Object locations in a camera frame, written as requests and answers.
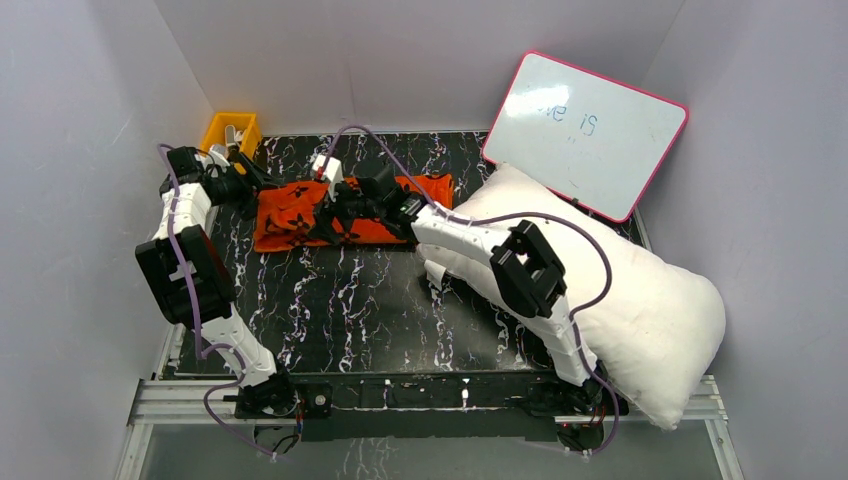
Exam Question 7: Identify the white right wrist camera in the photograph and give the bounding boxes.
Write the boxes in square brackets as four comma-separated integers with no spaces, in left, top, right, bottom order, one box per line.
[311,154,344,201]

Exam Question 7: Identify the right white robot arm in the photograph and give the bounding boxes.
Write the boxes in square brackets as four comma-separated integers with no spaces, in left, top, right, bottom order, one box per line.
[307,155,603,414]

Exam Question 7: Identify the yellow plastic bin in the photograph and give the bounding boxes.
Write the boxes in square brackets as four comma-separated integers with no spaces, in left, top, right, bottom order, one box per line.
[196,112,262,167]

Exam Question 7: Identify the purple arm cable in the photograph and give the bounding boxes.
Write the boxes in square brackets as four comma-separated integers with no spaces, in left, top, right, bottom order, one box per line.
[156,142,280,458]
[324,124,621,458]

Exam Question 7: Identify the pink framed whiteboard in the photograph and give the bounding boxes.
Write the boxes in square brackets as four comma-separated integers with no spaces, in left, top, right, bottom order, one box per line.
[481,51,689,223]

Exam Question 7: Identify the orange patterned pillowcase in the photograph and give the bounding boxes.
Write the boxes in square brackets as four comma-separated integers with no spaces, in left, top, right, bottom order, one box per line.
[253,170,454,253]

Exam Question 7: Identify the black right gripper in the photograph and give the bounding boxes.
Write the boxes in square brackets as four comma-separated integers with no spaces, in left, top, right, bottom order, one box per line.
[306,176,384,248]

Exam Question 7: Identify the white clips in bin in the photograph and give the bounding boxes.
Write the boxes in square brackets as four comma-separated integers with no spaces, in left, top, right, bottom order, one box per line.
[224,124,244,157]

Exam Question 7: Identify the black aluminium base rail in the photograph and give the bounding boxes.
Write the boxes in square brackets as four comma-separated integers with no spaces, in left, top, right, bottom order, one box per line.
[119,360,747,480]

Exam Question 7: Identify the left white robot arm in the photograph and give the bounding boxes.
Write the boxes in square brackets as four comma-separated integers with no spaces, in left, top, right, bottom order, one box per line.
[135,144,300,417]

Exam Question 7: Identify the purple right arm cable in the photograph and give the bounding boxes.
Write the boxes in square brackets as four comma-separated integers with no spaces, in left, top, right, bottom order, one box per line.
[324,124,621,458]

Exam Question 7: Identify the white pillow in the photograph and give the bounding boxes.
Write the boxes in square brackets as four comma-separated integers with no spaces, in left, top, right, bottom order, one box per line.
[454,164,726,430]

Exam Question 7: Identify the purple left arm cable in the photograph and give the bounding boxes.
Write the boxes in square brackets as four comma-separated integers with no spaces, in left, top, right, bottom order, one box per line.
[156,142,280,458]

